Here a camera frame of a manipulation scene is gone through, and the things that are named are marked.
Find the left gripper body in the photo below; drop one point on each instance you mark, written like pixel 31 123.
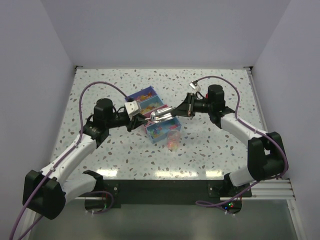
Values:
pixel 119 120

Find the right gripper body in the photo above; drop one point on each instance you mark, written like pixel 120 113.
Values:
pixel 202 106

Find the four-compartment candy tray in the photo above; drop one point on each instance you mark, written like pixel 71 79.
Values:
pixel 145 91

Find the metal candy scoop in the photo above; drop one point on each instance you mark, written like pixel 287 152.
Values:
pixel 161 115

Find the clear plastic jar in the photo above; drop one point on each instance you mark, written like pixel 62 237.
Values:
pixel 173 140

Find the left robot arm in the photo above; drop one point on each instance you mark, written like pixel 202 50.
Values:
pixel 46 192

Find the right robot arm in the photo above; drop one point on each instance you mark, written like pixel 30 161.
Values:
pixel 266 158

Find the star candies pile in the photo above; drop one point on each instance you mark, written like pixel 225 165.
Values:
pixel 159 131

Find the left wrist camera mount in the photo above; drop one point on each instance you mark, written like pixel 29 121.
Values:
pixel 132 108

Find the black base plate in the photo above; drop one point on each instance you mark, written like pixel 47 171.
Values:
pixel 158 192

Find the aluminium frame rail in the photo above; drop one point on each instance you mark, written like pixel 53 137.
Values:
pixel 266 158

